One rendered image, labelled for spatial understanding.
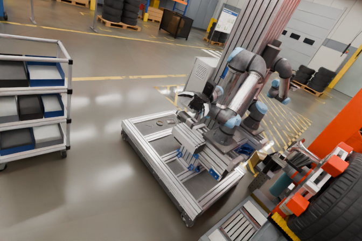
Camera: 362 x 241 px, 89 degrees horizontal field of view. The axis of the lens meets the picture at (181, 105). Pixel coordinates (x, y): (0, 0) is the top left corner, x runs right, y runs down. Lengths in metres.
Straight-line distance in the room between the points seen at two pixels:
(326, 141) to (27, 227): 2.28
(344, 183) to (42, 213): 1.92
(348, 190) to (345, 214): 0.12
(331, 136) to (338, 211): 0.72
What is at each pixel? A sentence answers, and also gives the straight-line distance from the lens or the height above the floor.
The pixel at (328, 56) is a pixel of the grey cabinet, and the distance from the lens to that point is 12.49.
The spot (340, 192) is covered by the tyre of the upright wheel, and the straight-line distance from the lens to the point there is 1.31.
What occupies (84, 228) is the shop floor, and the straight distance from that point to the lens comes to 1.76.
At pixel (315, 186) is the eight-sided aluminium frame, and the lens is 1.34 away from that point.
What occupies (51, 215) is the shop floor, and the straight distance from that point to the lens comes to 1.83.
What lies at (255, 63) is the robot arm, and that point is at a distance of 1.19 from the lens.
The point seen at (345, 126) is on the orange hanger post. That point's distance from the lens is 1.86.
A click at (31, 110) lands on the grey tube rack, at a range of 1.84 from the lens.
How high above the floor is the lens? 1.60
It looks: 28 degrees down
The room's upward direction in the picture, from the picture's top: 21 degrees clockwise
